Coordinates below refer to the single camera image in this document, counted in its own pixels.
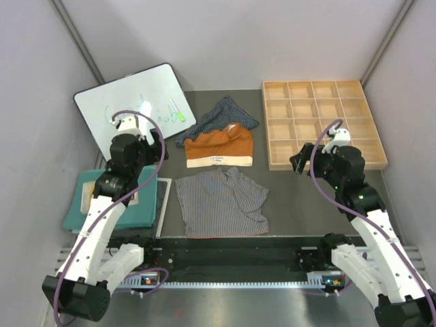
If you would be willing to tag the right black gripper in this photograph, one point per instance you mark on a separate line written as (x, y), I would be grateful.
(299, 160)

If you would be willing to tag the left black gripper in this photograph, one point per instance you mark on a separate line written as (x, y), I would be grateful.
(143, 142)

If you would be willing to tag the grey striped underwear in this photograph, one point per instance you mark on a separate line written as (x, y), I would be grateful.
(217, 204)

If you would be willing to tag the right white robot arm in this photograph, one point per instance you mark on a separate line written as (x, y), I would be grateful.
(396, 291)

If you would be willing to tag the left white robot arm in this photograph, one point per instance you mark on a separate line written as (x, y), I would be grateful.
(83, 286)

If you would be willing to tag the orange underwear white waistband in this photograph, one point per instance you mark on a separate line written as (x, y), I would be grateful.
(232, 146)

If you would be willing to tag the dark blue striped underwear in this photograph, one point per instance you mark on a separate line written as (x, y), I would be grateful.
(224, 112)

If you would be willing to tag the green marker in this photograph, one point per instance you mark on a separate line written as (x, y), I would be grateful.
(178, 112)

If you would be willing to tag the white whiteboard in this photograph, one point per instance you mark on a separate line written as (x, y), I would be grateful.
(146, 92)

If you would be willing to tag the wooden compartment tray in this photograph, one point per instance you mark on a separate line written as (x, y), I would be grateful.
(298, 111)

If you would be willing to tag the teal folder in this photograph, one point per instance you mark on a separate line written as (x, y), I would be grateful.
(141, 215)

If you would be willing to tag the yellow picture book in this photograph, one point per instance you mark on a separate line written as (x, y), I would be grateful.
(87, 195)

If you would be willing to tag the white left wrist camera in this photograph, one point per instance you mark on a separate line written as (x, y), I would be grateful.
(127, 125)

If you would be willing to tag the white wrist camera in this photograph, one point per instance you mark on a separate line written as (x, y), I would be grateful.
(127, 125)
(337, 137)

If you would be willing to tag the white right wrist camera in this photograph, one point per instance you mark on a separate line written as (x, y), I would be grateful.
(337, 137)

